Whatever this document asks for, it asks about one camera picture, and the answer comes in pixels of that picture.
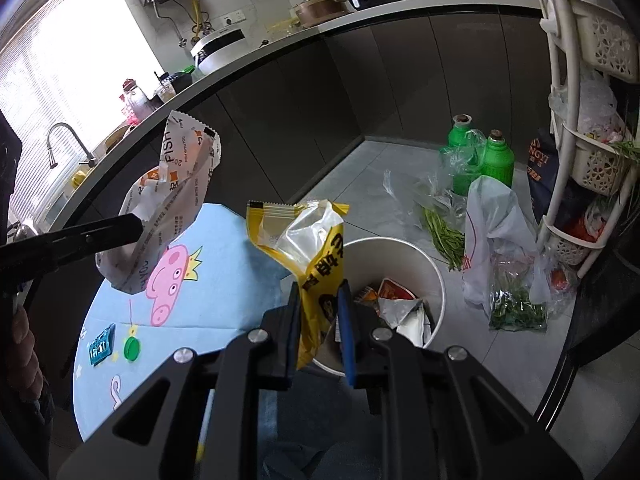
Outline white rice cooker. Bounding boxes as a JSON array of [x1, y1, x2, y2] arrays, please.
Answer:
[[190, 27, 249, 76]]

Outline person's left forearm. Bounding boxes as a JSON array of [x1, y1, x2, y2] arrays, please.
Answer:
[[0, 380, 56, 480]]

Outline clear glass bowl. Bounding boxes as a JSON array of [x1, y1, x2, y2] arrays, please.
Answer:
[[267, 17, 301, 36]]

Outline white window blind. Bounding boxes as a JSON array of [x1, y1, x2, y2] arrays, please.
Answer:
[[0, 0, 166, 221]]

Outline white basket rack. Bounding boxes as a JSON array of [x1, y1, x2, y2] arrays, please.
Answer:
[[530, 0, 640, 281]]

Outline dark kitchen base cabinets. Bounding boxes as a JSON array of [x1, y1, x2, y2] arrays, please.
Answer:
[[30, 2, 556, 411]]

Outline white printed snack wrapper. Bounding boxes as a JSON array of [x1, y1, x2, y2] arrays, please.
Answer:
[[95, 110, 222, 295]]

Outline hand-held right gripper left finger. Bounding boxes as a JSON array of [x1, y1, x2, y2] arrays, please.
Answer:
[[57, 282, 303, 480]]

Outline bag of leafy greens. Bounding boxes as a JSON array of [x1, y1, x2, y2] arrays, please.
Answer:
[[487, 260, 551, 332]]

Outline small blue wrapper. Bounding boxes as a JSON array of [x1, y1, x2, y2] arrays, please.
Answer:
[[86, 323, 117, 367]]

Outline dark blue bag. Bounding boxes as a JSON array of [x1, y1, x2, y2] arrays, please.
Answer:
[[525, 127, 596, 241]]

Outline white plastic bag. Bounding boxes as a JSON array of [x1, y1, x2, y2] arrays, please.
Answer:
[[461, 176, 551, 318]]

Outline clear bottle with red cap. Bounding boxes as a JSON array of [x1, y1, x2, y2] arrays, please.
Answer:
[[120, 78, 151, 118]]

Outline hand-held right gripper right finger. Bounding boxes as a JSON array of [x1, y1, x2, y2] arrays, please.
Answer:
[[336, 280, 583, 480]]

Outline yellow gas hose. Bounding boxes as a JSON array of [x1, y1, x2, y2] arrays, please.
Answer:
[[187, 0, 211, 41]]

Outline yellow snack wrapper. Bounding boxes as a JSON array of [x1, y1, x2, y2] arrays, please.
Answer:
[[246, 200, 351, 371]]

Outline steel kitchen faucet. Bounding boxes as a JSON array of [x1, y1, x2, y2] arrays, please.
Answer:
[[46, 122, 101, 171]]

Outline white paper bucket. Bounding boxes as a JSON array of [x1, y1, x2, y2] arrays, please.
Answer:
[[300, 237, 446, 376]]

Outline clear bag with green stalks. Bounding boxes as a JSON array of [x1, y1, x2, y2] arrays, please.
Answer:
[[382, 160, 483, 272]]

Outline blue cartoon tablecloth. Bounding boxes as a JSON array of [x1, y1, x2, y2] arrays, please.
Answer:
[[72, 203, 383, 480]]

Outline crumpled plastic bag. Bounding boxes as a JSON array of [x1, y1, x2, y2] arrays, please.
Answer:
[[547, 67, 621, 136]]

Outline green plastic bottle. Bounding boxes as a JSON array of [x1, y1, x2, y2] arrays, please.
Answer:
[[481, 129, 515, 188], [440, 114, 483, 196]]

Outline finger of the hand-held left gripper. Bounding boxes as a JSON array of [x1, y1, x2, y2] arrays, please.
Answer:
[[35, 213, 146, 267]]

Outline dark pot with green lid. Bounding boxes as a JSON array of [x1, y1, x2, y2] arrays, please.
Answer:
[[155, 66, 196, 93]]

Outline bamboo steamer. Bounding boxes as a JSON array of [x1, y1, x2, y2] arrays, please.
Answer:
[[102, 125, 133, 153]]

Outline person's left hand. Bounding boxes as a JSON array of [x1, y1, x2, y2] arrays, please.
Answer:
[[11, 304, 45, 397]]

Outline brown cooking pot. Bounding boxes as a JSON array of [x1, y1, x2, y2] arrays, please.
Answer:
[[292, 0, 351, 28]]

